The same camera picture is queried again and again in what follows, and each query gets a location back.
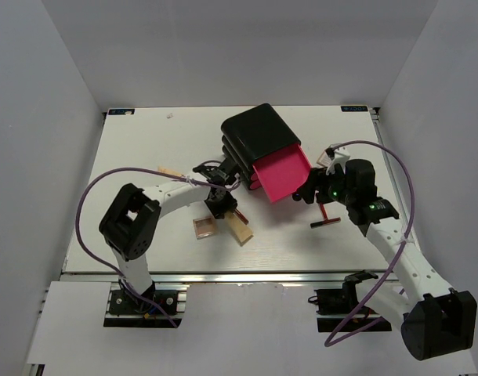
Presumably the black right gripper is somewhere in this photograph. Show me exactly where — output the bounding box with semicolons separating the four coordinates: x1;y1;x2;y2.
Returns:
296;163;355;207

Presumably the gold-capped beige foundation tube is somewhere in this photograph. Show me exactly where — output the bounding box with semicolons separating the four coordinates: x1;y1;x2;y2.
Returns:
224;212;254;246

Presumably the pink top drawer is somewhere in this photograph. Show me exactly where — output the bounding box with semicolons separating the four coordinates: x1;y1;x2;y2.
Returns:
252;143;312;203

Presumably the black drawer organizer cabinet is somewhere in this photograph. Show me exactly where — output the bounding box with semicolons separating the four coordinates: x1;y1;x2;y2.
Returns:
221;103;301;188

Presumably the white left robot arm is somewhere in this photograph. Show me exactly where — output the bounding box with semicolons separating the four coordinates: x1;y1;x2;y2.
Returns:
99;158;239;313

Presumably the small palette near right arm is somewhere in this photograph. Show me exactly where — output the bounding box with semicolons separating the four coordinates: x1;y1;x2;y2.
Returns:
317;150;335;168

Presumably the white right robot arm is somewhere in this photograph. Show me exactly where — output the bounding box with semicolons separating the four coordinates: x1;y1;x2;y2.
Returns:
293;159;477;360

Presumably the red lip gloss upright tube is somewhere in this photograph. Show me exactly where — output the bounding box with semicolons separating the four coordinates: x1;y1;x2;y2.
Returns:
319;204;328;221

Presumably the four-colour eyeshadow palette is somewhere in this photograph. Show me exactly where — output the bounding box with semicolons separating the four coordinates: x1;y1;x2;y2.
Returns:
193;216;218;240

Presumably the pink bottom drawer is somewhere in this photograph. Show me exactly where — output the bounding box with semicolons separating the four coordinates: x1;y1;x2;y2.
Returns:
248;180;262;190

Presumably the dark red lip gloss tube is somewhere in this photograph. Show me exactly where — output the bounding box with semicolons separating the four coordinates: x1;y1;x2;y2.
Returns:
310;218;341;229

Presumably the slim beige concealer tube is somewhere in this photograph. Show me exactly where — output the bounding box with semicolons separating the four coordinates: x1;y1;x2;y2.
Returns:
158;166;188;177

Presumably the right blue corner label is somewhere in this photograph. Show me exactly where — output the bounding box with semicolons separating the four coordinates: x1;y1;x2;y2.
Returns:
340;105;368;113

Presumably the blue corner label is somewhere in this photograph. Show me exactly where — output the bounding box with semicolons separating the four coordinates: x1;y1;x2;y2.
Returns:
107;108;135;116
340;105;368;113

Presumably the left blue corner label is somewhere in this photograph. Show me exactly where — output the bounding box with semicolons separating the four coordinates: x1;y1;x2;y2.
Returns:
107;108;135;116

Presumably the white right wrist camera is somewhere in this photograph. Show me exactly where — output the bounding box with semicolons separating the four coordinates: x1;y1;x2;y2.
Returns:
324;144;350;175

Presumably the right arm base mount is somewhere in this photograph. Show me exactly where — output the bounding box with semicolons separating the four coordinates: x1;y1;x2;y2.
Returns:
307;270;378;334

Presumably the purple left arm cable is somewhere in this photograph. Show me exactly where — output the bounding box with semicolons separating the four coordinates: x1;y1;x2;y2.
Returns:
77;159;232;328

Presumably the aluminium table front rail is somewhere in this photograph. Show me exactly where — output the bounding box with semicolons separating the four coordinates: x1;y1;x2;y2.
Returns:
62;269;397;286

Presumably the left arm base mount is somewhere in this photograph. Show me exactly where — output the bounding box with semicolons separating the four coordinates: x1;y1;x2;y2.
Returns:
103;284;186;329

